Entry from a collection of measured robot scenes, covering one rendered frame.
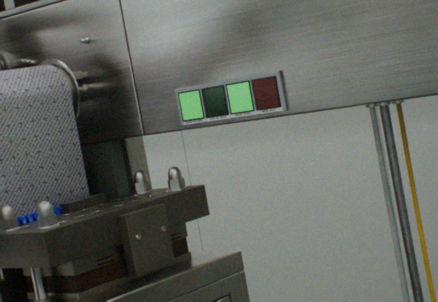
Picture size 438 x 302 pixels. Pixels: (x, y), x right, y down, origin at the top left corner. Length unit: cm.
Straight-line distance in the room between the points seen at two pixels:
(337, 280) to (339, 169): 53
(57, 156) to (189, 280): 36
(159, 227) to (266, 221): 307
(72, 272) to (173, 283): 18
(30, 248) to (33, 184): 23
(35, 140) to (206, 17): 40
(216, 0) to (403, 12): 38
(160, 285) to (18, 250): 25
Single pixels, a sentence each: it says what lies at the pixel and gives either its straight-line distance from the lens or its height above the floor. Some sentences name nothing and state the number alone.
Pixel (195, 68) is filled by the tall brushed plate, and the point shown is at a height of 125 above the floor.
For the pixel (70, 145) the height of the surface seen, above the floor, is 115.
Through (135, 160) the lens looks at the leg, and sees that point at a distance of 224.
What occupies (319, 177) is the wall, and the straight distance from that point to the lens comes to 459.
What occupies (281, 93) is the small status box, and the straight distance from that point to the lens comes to 170.
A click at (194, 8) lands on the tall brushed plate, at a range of 182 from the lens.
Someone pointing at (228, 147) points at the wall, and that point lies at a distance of 490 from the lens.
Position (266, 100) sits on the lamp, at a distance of 172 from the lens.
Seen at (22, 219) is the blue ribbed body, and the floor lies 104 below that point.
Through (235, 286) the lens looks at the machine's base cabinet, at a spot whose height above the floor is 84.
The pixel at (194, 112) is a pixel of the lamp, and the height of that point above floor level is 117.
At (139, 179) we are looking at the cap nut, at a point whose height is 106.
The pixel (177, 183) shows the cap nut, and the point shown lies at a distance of 188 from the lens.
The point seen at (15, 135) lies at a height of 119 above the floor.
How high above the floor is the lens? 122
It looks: 3 degrees down
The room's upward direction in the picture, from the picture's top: 10 degrees counter-clockwise
